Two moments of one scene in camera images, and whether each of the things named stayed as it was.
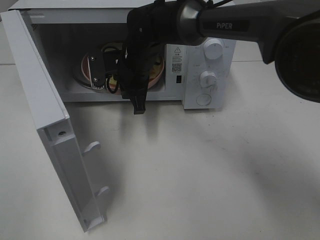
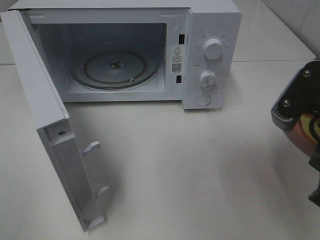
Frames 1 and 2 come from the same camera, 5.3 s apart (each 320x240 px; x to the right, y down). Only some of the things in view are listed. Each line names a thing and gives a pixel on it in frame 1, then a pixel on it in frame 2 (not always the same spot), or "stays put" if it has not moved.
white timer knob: (208, 78) stays put
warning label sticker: (177, 60) stays put
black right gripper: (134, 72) -> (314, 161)
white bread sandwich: (155, 66) -> (306, 118)
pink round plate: (85, 71) -> (298, 134)
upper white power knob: (213, 49) stays put
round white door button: (203, 99) stays put
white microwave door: (50, 117) stays put
